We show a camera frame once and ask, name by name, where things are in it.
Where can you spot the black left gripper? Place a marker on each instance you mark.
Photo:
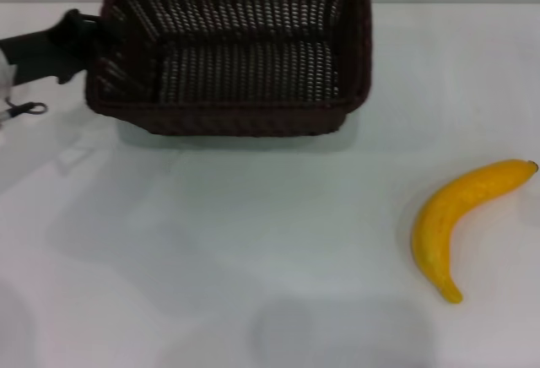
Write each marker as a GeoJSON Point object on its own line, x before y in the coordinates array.
{"type": "Point", "coordinates": [46, 53]}

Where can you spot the dark brown woven basket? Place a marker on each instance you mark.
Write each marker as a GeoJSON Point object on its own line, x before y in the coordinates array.
{"type": "Point", "coordinates": [253, 68]}

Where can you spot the yellow banana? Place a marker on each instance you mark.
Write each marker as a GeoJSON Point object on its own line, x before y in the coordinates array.
{"type": "Point", "coordinates": [439, 216]}

